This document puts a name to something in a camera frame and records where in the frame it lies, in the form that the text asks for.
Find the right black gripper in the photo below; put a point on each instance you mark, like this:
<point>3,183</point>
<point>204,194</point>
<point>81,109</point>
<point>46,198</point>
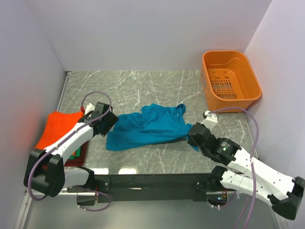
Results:
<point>189,140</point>

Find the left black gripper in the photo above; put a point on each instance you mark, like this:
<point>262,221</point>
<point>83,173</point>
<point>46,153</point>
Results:
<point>112,119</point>

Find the teal blue t shirt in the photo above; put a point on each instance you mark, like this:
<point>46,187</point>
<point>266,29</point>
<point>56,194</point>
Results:
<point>155,124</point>

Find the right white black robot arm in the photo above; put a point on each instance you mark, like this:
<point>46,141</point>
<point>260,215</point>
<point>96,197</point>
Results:
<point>238,171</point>

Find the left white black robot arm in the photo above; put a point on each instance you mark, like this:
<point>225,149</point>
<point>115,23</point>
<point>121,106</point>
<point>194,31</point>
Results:
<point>45,170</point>

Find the folded orange t shirt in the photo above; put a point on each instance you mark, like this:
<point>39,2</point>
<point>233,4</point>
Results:
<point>58,124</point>

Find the folded dark red t shirt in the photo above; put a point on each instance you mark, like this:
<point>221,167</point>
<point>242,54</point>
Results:
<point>78,162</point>

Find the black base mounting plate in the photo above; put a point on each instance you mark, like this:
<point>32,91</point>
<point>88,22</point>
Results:
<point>148,187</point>

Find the orange plastic basket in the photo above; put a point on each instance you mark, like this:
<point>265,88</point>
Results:
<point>228,81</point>

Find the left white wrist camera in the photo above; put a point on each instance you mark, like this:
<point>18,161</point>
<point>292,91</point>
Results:
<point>89,107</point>

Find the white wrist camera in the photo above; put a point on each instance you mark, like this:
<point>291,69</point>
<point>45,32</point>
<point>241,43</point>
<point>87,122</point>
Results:
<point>209,120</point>
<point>89,107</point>

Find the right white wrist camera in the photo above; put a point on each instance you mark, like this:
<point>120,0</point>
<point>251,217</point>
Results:
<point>209,120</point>

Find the aluminium rail frame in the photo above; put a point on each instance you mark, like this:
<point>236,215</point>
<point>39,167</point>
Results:
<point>227,177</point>

